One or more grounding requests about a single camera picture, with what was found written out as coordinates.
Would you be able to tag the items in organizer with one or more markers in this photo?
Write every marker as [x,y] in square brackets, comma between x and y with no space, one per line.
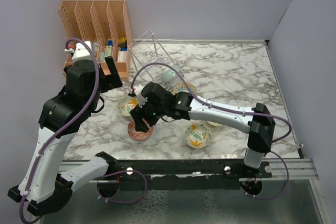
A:
[109,50]

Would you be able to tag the blue yellow floral bowl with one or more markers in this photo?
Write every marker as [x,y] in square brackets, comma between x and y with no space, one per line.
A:
[181,87]

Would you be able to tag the plain teal bowl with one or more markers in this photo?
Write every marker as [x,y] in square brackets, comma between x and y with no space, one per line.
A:
[169,77]

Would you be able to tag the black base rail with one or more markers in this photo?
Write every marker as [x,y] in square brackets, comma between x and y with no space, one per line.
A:
[184,174]

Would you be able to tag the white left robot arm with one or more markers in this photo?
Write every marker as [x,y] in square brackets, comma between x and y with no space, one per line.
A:
[45,188]

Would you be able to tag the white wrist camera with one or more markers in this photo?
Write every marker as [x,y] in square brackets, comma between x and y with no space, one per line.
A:
[141,100]
[81,53]

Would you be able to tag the aluminium rail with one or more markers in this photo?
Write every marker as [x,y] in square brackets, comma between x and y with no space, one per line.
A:
[298,168]

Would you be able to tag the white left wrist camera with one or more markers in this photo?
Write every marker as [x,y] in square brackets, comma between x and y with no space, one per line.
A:
[81,53]

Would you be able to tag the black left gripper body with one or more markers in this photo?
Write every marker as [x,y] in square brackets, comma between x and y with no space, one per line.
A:
[108,82]

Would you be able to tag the orange flower bowl left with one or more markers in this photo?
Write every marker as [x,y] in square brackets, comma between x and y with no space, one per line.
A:
[125,104]

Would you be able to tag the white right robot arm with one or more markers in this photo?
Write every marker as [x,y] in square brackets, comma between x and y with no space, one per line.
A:
[155,102]

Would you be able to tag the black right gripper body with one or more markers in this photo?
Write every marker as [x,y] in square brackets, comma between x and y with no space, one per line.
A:
[151,114]

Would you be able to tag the orange plastic file organizer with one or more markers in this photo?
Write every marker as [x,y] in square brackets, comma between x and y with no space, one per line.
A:
[99,20]

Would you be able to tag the white wire dish rack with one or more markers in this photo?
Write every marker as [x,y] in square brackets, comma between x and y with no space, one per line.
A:
[147,49]

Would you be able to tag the yellow sun blue bowl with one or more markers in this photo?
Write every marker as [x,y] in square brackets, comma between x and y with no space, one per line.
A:
[214,124]

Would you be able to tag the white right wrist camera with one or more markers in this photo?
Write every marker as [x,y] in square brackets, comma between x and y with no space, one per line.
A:
[141,100]

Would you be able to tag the red patterned bowl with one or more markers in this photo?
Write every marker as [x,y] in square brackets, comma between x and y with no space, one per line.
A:
[137,135]

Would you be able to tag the orange flower bowl right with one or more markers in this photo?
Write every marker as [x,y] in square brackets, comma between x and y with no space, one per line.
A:
[198,135]

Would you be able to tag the orange flower bowl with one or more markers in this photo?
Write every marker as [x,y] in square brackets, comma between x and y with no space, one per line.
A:
[198,135]
[125,104]

